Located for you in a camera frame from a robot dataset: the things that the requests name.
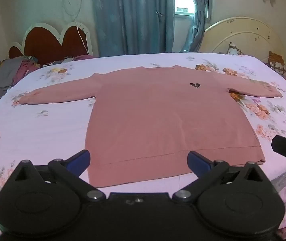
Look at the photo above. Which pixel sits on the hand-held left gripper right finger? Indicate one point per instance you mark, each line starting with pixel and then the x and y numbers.
pixel 199 162

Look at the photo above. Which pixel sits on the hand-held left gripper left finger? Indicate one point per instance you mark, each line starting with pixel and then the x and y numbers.
pixel 79 159

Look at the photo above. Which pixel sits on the pink long-sleeve sweater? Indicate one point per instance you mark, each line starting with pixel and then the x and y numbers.
pixel 158 118

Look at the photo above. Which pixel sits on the pile of grey pink clothes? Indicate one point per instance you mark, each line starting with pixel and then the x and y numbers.
pixel 10 72

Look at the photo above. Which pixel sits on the floral pink bed sheet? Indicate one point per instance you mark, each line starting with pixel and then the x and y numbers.
pixel 45 130

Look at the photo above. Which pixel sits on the orange patterned cushion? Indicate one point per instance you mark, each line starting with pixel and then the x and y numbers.
pixel 278 62

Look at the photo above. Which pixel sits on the white dark-bordered cushion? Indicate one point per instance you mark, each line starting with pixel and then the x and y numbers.
pixel 234 49

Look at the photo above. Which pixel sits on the cream round headboard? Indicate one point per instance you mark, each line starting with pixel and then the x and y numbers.
pixel 248 37

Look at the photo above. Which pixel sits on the red heart-shaped headboard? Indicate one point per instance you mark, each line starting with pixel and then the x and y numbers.
pixel 45 45

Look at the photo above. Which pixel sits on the tied blue curtain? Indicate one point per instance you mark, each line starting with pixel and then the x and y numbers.
pixel 199 20

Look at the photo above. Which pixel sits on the wide blue curtain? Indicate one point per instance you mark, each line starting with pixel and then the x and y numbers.
pixel 132 17

